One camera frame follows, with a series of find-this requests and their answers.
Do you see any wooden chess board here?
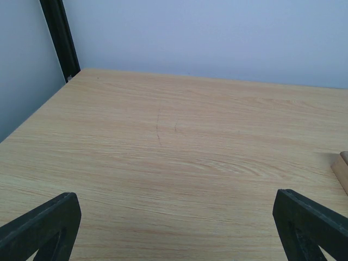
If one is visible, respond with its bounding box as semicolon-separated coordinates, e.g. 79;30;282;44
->
331;151;348;194

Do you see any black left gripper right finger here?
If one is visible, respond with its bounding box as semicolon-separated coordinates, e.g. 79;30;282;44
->
272;189;347;260

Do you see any black frame post left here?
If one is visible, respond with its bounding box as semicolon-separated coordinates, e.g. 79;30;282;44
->
40;0;80;82

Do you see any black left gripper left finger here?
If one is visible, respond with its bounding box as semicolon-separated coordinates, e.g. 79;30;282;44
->
1;192;82;260

